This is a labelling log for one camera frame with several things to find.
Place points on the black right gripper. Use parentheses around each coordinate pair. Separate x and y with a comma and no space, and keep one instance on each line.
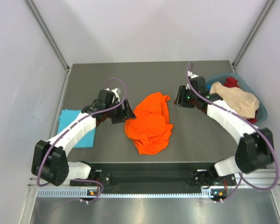
(180,100)

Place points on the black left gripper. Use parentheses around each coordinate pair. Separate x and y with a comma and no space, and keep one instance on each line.
(124,114)

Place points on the orange t-shirt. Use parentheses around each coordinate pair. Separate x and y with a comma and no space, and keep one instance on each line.
(151,130)

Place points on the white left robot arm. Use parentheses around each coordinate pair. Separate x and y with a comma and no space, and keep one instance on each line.
(50,162)

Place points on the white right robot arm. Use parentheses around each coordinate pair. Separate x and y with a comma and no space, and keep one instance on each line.
(255,145)

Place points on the blue plastic laundry basket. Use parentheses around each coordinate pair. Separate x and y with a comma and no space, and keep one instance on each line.
(259,98)

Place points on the dark red t-shirt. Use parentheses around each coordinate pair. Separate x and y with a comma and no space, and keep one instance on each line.
(245,104)

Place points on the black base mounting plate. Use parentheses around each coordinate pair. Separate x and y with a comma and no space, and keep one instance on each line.
(193,166)

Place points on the beige t-shirt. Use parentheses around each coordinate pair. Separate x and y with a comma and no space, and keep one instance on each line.
(245,104)

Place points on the grey slotted cable duct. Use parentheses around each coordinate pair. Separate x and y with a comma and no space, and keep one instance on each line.
(92,193)

